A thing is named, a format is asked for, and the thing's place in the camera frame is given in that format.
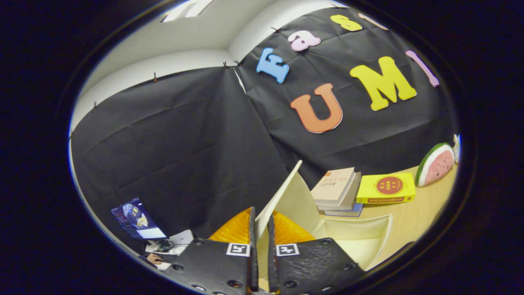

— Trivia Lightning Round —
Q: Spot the yellow book with red circle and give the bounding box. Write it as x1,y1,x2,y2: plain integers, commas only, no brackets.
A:
356,172,416,204

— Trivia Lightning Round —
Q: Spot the computer screen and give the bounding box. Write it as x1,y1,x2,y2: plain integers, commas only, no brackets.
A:
111,197,169,241

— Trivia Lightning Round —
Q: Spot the grey cover book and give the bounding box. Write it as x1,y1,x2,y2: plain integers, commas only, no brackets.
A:
317,171,362,212

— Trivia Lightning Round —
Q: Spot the large ceiling light panel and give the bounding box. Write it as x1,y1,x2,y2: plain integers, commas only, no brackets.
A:
162,0,215,23

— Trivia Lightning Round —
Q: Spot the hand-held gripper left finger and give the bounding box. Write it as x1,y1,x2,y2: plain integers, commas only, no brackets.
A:
164,206,259,295

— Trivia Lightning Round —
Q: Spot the cream plastic storage box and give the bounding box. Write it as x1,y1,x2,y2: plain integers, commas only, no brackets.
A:
255,160,393,292

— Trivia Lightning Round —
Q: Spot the watermelon slice plush toy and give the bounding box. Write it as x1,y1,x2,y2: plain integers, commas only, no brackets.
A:
415,142,456,188

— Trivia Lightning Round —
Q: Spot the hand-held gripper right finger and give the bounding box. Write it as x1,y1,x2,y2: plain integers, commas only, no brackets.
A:
268,211,366,295

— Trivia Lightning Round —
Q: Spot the blue cover book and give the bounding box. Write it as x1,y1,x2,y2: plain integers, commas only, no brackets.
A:
323,203,364,218

